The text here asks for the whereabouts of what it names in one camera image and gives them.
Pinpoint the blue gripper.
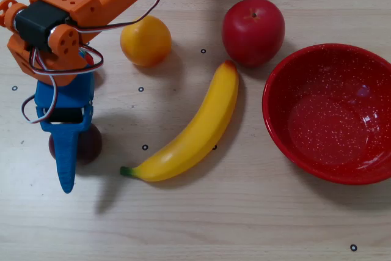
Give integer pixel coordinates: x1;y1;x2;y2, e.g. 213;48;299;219
34;69;96;195

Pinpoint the dark purple plum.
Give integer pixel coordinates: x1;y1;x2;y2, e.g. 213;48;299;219
48;123;103;166

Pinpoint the red speckled bowl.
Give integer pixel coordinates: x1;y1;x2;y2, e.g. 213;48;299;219
261;43;391;186

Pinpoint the yellow toy banana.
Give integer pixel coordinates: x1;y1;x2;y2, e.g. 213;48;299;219
119;60;240;183

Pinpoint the orange toy fruit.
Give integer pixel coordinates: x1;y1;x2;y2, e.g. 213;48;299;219
119;15;173;67

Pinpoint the red toy apple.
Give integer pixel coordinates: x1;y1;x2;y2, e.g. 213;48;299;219
221;0;287;67

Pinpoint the white red black servo cable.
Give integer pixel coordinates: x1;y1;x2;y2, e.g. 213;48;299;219
64;0;167;34
21;73;59;125
29;43;104;76

